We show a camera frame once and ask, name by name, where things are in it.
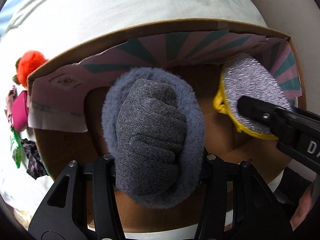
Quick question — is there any pink sock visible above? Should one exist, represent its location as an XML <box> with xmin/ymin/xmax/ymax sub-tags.
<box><xmin>4</xmin><ymin>85</ymin><xmax>17</xmax><ymax>128</ymax></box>

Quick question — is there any pink coin pouch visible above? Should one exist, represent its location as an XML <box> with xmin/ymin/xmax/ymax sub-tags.
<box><xmin>12</xmin><ymin>90</ymin><xmax>29</xmax><ymax>133</ymax></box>

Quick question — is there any green wet wipes pack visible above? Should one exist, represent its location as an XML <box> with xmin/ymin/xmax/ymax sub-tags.
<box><xmin>10</xmin><ymin>128</ymin><xmax>22</xmax><ymax>168</ymax></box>

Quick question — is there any person's right hand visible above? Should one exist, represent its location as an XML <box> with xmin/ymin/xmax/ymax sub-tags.
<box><xmin>290</xmin><ymin>181</ymin><xmax>315</xmax><ymax>231</ymax></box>

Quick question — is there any orange fluffy pompom toy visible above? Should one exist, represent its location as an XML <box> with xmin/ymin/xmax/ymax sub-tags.
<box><xmin>12</xmin><ymin>50</ymin><xmax>48</xmax><ymax>88</ymax></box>

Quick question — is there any round silver yellow scrub pad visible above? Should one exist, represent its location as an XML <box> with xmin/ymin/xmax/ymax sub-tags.
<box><xmin>213</xmin><ymin>53</ymin><xmax>292</xmax><ymax>140</ymax></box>

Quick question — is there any pale green bed sheet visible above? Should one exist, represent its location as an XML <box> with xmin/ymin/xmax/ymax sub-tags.
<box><xmin>1</xmin><ymin>0</ymin><xmax>266</xmax><ymax>108</ymax></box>

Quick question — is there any light blue hanging cloth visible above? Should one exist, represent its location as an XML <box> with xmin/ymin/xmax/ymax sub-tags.
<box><xmin>1</xmin><ymin>0</ymin><xmax>24</xmax><ymax>36</ymax></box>

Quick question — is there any cardboard box with patterned wrap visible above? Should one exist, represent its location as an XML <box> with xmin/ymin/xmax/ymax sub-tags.
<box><xmin>28</xmin><ymin>18</ymin><xmax>305</xmax><ymax>239</ymax></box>

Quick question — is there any black patterned scarf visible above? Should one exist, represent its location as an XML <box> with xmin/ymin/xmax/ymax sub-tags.
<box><xmin>21</xmin><ymin>139</ymin><xmax>48</xmax><ymax>180</ymax></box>

